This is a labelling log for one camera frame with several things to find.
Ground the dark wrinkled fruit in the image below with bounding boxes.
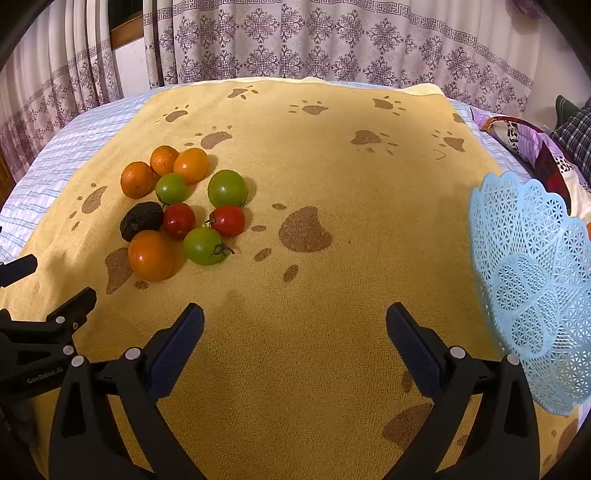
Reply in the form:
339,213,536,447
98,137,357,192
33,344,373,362
119,201,165,243

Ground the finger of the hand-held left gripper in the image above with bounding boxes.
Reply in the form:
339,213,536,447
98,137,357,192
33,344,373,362
42,287,98,346
0,253,39,289

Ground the colourful patterned quilt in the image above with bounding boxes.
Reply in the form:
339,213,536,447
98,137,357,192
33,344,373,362
475,115,591,222

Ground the large orange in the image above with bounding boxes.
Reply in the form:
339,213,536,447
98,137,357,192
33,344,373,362
128,230,177,282

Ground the wooden window frame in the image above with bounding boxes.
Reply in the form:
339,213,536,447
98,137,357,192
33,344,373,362
110,21,145,48

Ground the light blue mesh bag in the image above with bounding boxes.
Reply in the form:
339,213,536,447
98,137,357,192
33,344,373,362
468,171,591,415

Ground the large green tomato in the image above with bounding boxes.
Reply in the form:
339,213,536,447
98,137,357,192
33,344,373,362
207,169,249,208

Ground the green tomato with stem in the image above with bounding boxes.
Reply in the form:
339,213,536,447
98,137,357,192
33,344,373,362
183,226,236,267

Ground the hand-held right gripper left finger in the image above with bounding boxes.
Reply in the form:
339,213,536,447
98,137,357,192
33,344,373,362
48,303,205,480

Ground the dark green cloth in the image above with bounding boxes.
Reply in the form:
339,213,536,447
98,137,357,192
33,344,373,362
555,95,581,126

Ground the purple patterned curtain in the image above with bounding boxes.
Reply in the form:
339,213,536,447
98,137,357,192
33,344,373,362
0,0,544,185

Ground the green lime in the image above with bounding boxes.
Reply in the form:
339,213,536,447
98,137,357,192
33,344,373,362
155,172,188,206

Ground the red tomato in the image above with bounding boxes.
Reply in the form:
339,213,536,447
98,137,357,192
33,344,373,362
162,202,197,240
205,205,247,238

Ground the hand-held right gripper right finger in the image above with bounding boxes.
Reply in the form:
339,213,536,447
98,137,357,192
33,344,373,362
385,302,541,480

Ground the yellow paw print blanket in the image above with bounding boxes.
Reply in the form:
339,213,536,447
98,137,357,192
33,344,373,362
28,77,581,480

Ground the dark plaid cloth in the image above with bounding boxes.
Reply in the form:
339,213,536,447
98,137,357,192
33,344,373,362
549,99,591,182

